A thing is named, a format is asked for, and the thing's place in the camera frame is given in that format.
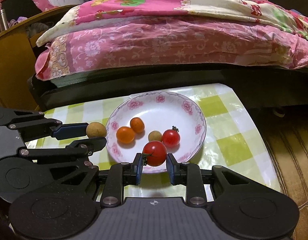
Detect tan longan fruit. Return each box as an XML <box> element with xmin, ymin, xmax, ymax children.
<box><xmin>86</xmin><ymin>122</ymin><xmax>107</xmax><ymax>138</ymax></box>

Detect yellow-orange cherry tomato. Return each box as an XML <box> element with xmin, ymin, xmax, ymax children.
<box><xmin>116</xmin><ymin>126</ymin><xmax>135</xmax><ymax>144</ymax></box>

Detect red cherry tomato with stem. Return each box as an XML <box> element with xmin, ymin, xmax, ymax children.
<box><xmin>142</xmin><ymin>141</ymin><xmax>167</xmax><ymax>167</ymax></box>

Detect tan longan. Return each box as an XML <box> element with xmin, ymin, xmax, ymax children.
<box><xmin>148</xmin><ymin>131</ymin><xmax>162</xmax><ymax>141</ymax></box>

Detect small orange tangerine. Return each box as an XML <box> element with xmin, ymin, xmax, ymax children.
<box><xmin>130</xmin><ymin>117</ymin><xmax>145</xmax><ymax>133</ymax></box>

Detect green white checkered tablecloth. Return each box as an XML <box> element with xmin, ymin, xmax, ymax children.
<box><xmin>26</xmin><ymin>84</ymin><xmax>282</xmax><ymax>197</ymax></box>

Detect white plate, pink flowers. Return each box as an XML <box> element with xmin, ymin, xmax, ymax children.
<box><xmin>106</xmin><ymin>91</ymin><xmax>206</xmax><ymax>163</ymax></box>

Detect wooden cabinet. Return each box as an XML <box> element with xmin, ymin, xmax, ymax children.
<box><xmin>0</xmin><ymin>5</ymin><xmax>73</xmax><ymax>110</ymax></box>

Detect steel thermos bottle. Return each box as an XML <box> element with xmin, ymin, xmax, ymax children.
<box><xmin>0</xmin><ymin>9</ymin><xmax>9</xmax><ymax>32</ymax></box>

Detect pink floral quilt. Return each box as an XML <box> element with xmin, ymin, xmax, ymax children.
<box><xmin>35</xmin><ymin>0</ymin><xmax>308</xmax><ymax>80</ymax></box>

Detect black sofa bed frame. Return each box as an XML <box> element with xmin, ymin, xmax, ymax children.
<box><xmin>27</xmin><ymin>63</ymin><xmax>308</xmax><ymax>111</ymax></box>

